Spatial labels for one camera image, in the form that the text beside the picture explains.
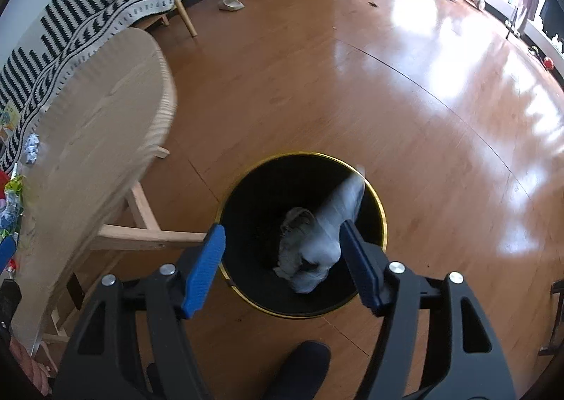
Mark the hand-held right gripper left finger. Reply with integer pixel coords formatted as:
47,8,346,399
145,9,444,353
53,224,226,400

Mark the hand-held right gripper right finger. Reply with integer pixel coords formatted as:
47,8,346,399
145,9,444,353
338,220,516,400

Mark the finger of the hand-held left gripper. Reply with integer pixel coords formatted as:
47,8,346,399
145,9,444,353
0,236,17,273

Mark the white tissue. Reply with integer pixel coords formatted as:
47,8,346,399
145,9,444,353
288,166,367,294

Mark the black bin with gold rim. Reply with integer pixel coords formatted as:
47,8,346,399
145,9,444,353
218,152,388,319

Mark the crumpled grey paper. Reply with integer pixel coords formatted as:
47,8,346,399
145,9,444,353
272,206,324,281

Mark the person's dark shoe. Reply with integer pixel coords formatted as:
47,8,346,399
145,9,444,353
264,340,332,400

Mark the colourful children's book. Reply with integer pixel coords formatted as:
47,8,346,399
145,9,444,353
0,100,20,132

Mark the wooden table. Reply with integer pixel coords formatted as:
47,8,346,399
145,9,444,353
9,27,219,379

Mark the black white striped sofa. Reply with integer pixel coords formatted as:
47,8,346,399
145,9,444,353
0,0,177,172

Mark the black chair frame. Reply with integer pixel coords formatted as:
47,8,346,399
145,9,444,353
538,279,564,357

